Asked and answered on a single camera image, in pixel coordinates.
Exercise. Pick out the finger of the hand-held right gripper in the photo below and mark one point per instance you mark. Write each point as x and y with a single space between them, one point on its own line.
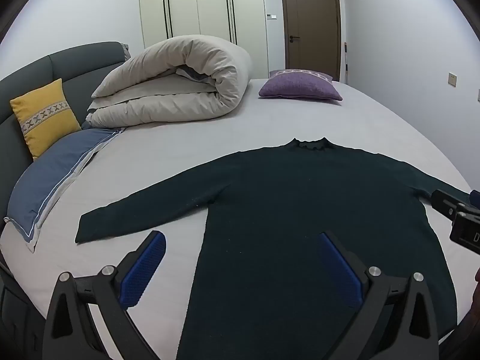
444 199

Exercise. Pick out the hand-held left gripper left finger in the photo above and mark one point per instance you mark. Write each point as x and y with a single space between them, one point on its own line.
144 270

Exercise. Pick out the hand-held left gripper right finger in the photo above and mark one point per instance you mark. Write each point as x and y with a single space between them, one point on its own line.
339 270

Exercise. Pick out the dark green sweater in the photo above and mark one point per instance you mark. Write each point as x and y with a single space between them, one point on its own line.
281 202

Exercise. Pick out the blue pillow with white edge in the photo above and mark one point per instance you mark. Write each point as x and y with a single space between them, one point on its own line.
48 172

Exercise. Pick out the yellow pillow with patterned band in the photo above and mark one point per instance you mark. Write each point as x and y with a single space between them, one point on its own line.
41 138

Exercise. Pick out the purple pillow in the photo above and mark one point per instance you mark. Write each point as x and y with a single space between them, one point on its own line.
300 86

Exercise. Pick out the rolled beige duvet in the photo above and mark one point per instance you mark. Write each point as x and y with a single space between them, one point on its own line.
168 82

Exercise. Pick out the grey upholstered headboard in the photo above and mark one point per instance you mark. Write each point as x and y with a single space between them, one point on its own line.
75 67

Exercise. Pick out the brown door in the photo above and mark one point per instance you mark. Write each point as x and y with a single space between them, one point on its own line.
311 26

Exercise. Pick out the cream wardrobe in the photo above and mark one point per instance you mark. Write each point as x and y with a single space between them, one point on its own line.
180 3

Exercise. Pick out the beige wall socket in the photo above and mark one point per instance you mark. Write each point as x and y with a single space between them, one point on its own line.
452 79

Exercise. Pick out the thin stick against wall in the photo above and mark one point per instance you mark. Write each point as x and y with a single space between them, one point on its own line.
347 63

